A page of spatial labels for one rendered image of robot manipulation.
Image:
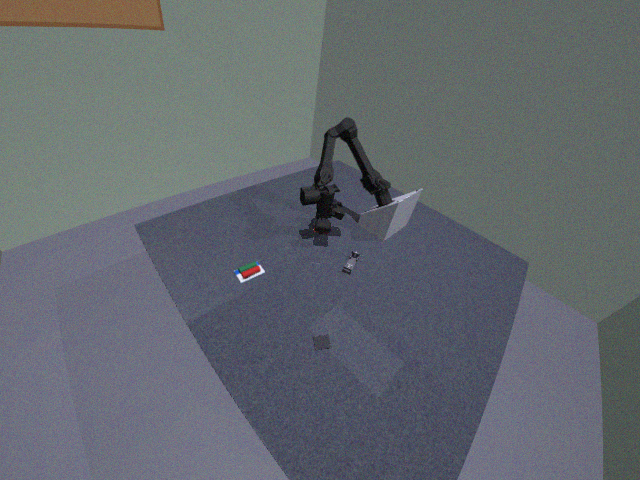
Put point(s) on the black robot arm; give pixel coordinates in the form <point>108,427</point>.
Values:
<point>371,180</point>

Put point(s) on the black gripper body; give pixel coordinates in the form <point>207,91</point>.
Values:
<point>322,212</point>

